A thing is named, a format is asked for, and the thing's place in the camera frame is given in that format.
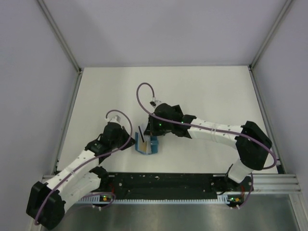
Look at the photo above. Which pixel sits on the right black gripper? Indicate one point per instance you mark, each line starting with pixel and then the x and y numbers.
pixel 151 130

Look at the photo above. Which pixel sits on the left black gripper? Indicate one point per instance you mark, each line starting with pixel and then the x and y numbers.
pixel 123 131

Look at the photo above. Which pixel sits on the black striped card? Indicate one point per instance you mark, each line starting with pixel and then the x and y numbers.
pixel 141 133

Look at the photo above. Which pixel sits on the blue leather card holder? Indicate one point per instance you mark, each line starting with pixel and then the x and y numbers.
pixel 152 144

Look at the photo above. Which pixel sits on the gold credit card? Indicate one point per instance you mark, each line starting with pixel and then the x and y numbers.
pixel 142 147

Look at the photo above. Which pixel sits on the black card tray box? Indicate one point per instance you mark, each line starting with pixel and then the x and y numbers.
pixel 177 109

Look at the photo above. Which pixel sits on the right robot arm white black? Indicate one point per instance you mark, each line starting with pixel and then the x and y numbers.
pixel 251 143

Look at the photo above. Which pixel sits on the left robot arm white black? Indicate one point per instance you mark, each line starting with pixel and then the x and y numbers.
pixel 49 201

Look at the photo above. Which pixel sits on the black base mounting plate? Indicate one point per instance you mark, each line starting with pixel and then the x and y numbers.
pixel 170 186

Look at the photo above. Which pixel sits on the white slotted cable duct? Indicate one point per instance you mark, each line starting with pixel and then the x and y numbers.
pixel 221 199

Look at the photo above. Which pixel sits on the aluminium front rail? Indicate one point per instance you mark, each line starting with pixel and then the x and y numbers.
pixel 276 184

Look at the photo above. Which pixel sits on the left aluminium frame post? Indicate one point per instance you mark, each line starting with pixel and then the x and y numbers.
pixel 58 34

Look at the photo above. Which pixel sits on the aluminium frame post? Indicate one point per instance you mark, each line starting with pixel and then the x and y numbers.
pixel 58 34
pixel 271 33

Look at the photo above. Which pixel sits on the right aluminium frame post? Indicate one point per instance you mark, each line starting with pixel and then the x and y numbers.
pixel 271 33

